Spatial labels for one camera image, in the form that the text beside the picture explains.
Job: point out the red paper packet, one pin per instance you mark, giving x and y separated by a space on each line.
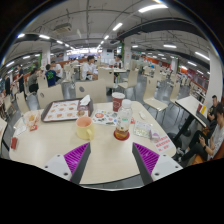
13 143

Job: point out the clear plastic food bag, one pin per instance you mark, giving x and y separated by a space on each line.
30 120

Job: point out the cream chair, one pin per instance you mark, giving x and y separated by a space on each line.
50 96
21 103
93 91
131 78
151 91

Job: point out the dark food tray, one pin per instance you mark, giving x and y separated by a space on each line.
61 111

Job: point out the red paper cup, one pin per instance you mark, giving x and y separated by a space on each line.
116 103

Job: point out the colourful printed leaflet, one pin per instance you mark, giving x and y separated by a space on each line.
103 118

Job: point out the white sign with red text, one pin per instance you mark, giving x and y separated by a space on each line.
164 144

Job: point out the flat round red coaster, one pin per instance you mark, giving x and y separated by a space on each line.
121 140

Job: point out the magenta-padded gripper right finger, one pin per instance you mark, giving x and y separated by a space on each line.
166 166

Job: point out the pale yellow mug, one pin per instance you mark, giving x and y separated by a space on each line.
83 131

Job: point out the ceiling air conditioner unit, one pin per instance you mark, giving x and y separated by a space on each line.
62 27

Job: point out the group of cream chairs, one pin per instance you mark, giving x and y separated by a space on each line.
106 76

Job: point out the red yellow table sign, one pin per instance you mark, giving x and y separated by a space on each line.
202 109

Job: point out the white neighbouring table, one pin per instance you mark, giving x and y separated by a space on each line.
190 106
2 130

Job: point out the crumpled white napkin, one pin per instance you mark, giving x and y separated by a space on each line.
85 100

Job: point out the clear plastic packet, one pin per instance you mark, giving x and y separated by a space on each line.
142 130

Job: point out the person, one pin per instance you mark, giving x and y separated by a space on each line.
88 69
58 70
33 80
215 136
117 62
20 79
212 111
50 76

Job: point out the clear plastic drink bottle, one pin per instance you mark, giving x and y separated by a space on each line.
124 120

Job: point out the group of ceiling lights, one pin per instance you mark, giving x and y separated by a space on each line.
151 8

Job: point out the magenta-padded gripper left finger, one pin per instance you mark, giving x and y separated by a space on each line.
57 166

